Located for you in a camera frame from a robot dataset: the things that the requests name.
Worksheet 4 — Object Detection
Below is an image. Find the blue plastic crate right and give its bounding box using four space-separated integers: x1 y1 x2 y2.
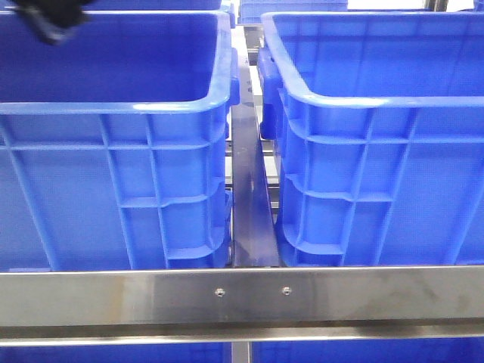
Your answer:
259 11 483 267

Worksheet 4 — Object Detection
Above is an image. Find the blue crate back row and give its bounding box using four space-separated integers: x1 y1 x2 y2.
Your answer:
238 0 348 24

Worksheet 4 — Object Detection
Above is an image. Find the blue plastic crate left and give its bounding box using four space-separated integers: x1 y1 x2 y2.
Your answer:
1 11 240 272

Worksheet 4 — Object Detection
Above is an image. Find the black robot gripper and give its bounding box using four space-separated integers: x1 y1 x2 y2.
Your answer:
11 0 92 45

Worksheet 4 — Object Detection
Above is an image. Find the blue crate lower right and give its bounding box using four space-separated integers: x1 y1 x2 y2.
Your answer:
253 337 483 362

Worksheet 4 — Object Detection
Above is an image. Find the blue plastic crate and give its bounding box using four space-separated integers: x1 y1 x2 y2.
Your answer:
1 11 240 272
259 11 483 267

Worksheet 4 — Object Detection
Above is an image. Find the blue crate lower left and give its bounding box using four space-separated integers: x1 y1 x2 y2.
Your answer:
1 343 231 362

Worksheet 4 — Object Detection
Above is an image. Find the steel shelf front rail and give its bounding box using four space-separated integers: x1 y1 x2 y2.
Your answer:
1 265 483 346

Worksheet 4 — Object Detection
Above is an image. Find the steel shelf divider bar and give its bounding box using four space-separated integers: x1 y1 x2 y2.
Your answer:
229 60 281 268

